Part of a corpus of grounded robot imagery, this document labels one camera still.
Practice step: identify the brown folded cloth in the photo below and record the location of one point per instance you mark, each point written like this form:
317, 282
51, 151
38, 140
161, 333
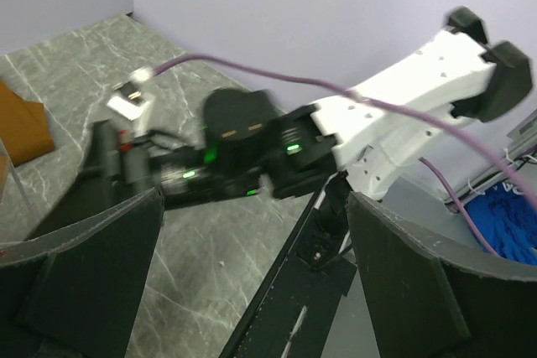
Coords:
24, 128

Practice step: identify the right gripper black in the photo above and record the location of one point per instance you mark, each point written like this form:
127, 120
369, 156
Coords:
117, 166

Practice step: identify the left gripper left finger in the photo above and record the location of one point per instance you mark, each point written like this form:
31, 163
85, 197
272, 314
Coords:
82, 284

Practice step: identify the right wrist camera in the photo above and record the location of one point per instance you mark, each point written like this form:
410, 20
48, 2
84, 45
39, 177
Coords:
130, 104

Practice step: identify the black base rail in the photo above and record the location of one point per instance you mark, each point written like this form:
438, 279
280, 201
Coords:
291, 313

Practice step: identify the white wire wooden shelf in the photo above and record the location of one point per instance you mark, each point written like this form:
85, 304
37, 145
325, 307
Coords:
18, 215

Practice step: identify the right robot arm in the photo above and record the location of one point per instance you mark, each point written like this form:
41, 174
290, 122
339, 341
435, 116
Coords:
379, 127

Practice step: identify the blue cloth bundle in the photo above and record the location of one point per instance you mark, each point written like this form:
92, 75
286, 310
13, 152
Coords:
507, 221

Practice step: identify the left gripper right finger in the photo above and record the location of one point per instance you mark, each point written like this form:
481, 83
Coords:
430, 296

